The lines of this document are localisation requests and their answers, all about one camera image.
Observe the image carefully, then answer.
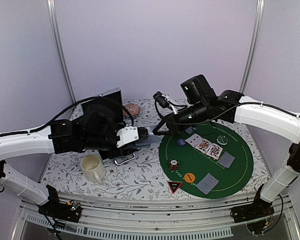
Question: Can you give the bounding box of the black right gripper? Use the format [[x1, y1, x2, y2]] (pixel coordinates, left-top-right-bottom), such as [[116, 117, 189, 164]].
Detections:
[[153, 99, 211, 137]]

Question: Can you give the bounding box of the purple small blind button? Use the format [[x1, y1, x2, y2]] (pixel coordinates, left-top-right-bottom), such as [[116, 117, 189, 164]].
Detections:
[[177, 138, 187, 147]]

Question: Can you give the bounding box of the blue playing card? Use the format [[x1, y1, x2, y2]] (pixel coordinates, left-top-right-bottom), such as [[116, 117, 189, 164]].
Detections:
[[196, 180, 205, 193], [185, 126, 197, 135], [202, 173, 219, 195]]

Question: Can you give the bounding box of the red black poker chip stack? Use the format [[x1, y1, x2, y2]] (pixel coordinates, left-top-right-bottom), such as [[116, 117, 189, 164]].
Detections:
[[169, 159, 179, 172]]

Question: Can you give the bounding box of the face-up court card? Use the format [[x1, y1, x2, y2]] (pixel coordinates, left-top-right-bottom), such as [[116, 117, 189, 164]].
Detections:
[[206, 143, 223, 160], [194, 138, 212, 154]]

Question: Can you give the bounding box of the orange big blind button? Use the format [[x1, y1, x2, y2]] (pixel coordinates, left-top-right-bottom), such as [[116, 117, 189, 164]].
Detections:
[[183, 172, 196, 184]]

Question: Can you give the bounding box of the face-down card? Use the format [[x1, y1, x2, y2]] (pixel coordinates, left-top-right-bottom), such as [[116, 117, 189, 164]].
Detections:
[[218, 152, 235, 169]]

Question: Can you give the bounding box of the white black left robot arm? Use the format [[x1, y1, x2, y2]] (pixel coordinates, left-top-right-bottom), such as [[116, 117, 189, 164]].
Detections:
[[0, 96, 149, 217]]

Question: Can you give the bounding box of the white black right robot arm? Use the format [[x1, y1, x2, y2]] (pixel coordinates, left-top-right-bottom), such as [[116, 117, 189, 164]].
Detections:
[[153, 74, 300, 218]]

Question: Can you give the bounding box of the white floral tablecloth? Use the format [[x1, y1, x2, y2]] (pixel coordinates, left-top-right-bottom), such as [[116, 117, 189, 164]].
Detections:
[[41, 98, 275, 201]]

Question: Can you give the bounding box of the cream ceramic mug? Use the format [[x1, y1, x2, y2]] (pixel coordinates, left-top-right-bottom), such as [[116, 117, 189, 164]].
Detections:
[[80, 154, 106, 185]]

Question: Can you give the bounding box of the clear glass dealer button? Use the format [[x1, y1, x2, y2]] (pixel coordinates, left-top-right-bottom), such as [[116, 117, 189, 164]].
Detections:
[[216, 135, 228, 146]]

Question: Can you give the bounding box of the green round poker mat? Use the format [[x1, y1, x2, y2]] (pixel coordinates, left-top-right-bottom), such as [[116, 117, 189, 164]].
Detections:
[[158, 123, 254, 199]]

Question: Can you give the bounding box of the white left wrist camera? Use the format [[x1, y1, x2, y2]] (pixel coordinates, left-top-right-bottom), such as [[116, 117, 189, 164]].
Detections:
[[116, 126, 139, 148]]

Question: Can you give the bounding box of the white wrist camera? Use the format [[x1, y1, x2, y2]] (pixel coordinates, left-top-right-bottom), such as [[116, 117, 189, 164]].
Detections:
[[152, 91, 178, 114], [116, 126, 139, 148]]

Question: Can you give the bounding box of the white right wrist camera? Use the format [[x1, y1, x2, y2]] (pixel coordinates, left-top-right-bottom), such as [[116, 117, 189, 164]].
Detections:
[[152, 91, 178, 114]]

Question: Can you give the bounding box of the aluminium frame rail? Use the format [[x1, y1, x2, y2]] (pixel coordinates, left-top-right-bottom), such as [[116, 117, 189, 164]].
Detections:
[[11, 192, 300, 240]]

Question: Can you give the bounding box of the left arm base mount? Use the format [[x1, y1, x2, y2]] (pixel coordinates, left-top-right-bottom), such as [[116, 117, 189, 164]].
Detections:
[[38, 185, 82, 223]]

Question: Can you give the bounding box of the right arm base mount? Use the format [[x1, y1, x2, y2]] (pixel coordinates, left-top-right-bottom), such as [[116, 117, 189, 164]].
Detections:
[[230, 199, 275, 223]]

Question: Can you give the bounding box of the right aluminium post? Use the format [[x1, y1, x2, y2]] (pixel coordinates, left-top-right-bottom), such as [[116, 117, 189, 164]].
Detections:
[[239, 0, 265, 94]]

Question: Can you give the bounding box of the aluminium post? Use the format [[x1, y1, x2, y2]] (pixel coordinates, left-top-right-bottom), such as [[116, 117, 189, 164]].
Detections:
[[46, 0, 76, 103], [239, 0, 265, 94]]

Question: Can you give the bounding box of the left aluminium post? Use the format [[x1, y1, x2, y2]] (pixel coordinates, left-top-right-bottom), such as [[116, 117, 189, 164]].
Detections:
[[46, 0, 76, 103]]

